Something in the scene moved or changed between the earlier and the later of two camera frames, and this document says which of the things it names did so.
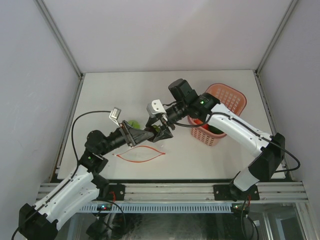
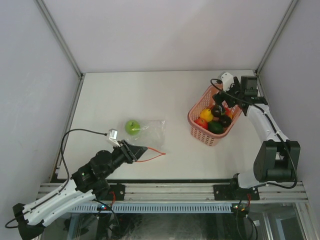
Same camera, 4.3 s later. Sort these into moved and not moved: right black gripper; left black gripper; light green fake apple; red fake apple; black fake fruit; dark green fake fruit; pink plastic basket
Moved: right black gripper; black fake fruit; left black gripper
Not moved: red fake apple; light green fake apple; dark green fake fruit; pink plastic basket
